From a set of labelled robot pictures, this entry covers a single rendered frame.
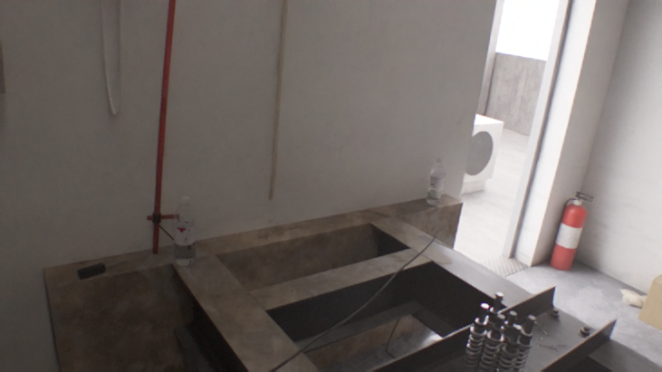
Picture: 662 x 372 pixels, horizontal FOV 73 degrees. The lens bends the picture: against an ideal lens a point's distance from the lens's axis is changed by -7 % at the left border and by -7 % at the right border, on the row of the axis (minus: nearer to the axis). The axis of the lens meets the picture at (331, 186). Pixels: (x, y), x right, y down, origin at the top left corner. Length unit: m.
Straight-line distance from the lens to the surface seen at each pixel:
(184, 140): 1.53
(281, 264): 1.73
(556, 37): 3.13
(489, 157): 4.64
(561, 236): 3.41
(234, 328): 1.25
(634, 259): 3.55
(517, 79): 8.13
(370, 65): 1.84
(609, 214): 3.55
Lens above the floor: 1.41
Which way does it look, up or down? 20 degrees down
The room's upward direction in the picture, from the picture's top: 6 degrees clockwise
